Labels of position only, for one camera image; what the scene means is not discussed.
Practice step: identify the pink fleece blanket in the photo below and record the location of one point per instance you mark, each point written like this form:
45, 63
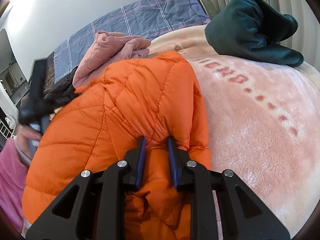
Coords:
263, 123

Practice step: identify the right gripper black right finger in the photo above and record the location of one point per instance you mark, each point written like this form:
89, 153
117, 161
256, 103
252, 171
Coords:
221, 200

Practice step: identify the light green pillow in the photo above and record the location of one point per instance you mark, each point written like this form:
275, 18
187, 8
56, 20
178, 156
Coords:
209, 8

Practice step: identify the beige curtain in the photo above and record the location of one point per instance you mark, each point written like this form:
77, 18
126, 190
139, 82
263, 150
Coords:
306, 38

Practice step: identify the pink quilted garment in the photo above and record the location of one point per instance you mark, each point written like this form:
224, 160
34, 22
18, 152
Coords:
108, 48

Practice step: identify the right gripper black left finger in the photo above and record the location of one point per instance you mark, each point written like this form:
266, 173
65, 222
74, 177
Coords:
91, 206

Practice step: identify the dark green folded garment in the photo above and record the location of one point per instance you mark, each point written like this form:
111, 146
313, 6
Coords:
253, 30

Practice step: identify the orange puffer jacket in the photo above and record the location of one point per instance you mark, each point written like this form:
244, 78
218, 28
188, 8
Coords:
152, 98

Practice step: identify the blue plaid pillow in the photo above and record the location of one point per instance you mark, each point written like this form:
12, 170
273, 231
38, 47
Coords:
146, 18

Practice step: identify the person's left hand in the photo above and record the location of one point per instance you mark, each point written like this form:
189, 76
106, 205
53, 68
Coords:
24, 134

